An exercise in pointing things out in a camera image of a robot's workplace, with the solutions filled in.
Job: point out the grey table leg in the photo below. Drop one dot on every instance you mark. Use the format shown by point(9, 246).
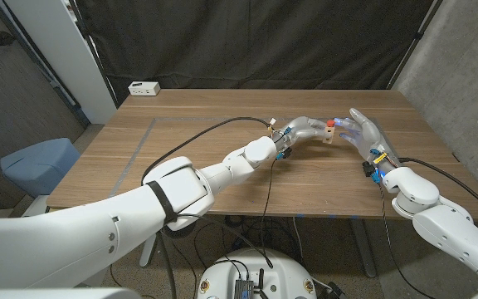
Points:
point(363, 249)

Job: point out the black backdrop curtain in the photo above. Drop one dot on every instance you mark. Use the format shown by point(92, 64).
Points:
point(243, 41)

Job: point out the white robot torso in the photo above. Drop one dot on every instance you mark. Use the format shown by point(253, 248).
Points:
point(280, 270)

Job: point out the black backdrop stand pole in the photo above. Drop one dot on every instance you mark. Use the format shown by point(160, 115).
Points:
point(416, 41)
point(96, 56)

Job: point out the black antenna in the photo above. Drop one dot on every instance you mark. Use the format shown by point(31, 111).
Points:
point(261, 280)

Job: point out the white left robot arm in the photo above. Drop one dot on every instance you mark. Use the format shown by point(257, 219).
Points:
point(98, 245)

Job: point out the black door frame strip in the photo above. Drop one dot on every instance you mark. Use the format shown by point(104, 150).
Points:
point(40, 62)

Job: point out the blue padded stool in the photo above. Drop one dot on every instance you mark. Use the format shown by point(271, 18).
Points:
point(40, 166)

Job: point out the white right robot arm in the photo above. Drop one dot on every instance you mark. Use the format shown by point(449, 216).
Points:
point(442, 228)

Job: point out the wooden block with holes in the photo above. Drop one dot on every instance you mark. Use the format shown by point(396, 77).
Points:
point(328, 134)

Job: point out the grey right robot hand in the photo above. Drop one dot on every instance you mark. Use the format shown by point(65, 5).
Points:
point(365, 133)

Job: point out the white table leg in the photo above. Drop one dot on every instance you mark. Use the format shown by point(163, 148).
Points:
point(147, 252)

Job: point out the grey finned electronics box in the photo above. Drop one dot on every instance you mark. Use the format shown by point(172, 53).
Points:
point(243, 288)

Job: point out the white power strip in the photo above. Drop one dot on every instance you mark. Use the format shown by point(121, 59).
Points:
point(143, 88)

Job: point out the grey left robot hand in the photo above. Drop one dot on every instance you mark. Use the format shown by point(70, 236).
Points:
point(299, 130)

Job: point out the red-headed wooden screw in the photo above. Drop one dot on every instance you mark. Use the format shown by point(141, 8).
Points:
point(330, 123)

